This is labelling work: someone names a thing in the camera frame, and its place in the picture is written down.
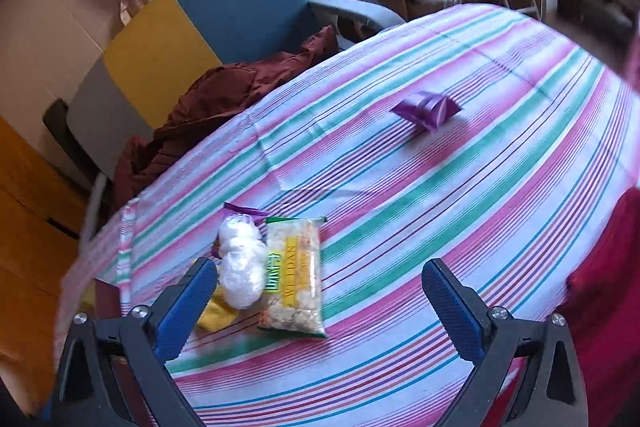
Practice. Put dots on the purple foil packet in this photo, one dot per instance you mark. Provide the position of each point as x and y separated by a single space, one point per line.
245 210

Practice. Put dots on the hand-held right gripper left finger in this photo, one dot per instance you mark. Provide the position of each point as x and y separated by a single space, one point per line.
182 312

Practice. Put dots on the flat yellow sponge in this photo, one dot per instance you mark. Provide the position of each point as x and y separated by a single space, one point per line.
216 312

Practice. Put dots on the dark red blanket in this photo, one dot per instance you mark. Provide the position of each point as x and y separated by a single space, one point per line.
605 282

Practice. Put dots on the white bagged ball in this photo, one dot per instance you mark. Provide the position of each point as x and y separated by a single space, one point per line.
239 231

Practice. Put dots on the maroon cloth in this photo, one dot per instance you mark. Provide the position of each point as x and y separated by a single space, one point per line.
225 97

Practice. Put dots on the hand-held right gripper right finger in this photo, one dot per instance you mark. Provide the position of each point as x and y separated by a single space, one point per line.
452 312

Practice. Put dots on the orange wooden cabinet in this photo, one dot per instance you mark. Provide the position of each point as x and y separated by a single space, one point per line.
30 257

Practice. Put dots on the clear snack packet yellow label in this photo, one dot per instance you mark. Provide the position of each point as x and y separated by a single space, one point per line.
295 277

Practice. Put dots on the striped tablecloth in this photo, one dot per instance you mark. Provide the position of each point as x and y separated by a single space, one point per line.
425 207

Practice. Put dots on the purple snack packet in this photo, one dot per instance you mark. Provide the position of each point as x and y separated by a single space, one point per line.
425 109

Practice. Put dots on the white plastic bag bundle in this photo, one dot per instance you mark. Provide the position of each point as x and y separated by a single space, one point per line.
243 277

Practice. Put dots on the blue yellow grey armchair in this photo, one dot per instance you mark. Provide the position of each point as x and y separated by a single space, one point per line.
230 2

